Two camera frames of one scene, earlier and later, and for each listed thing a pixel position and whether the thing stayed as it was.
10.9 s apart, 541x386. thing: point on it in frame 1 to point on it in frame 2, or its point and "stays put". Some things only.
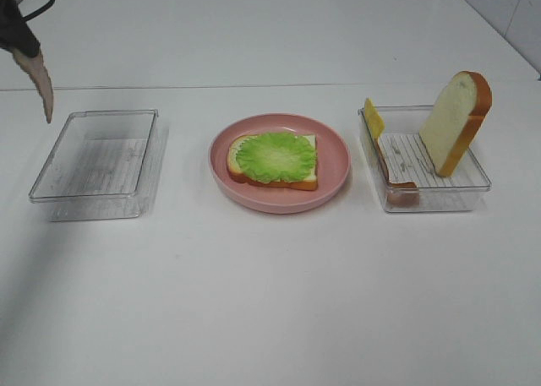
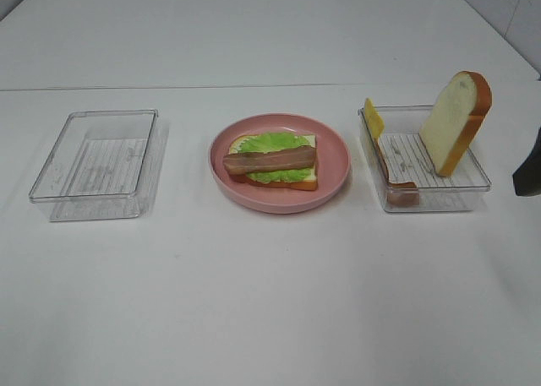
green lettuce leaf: x=273 y=157 stays put
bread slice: x=237 y=171 stays put
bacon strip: x=404 y=194 stays put
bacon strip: x=35 y=68 to x=284 y=159
